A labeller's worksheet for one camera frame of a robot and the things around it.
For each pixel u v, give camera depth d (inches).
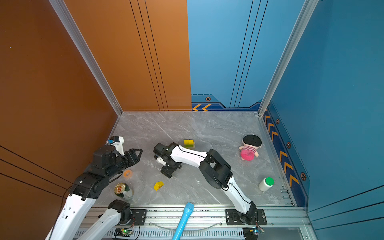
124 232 27.8
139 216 29.1
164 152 26.3
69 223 16.0
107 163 20.1
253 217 25.0
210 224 28.3
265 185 29.8
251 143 36.9
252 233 27.7
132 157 24.0
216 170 20.7
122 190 28.5
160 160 32.6
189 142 37.8
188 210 28.6
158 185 32.5
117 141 24.5
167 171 31.1
